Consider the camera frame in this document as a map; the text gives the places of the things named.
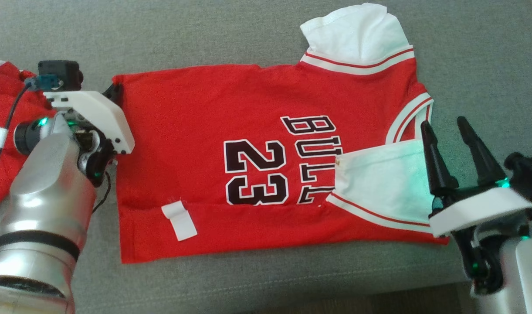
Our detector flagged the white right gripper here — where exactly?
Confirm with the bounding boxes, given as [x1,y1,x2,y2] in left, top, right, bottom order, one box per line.
[420,116,532,297]

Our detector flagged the red Bulls 23 jersey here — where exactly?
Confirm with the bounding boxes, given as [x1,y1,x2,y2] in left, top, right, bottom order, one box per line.
[112,3,450,265]

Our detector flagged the black left camera cable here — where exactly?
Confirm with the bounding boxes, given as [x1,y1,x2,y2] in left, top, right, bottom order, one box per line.
[0,81,33,245]

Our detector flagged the thin black cable loop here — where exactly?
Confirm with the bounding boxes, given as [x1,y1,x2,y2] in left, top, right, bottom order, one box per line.
[91,172,113,214]

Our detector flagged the red shorts with white stripe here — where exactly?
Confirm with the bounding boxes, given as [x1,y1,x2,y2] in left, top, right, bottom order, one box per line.
[0,57,57,212]

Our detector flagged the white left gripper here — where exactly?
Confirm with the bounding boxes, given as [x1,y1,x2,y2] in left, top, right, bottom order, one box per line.
[44,83,136,188]

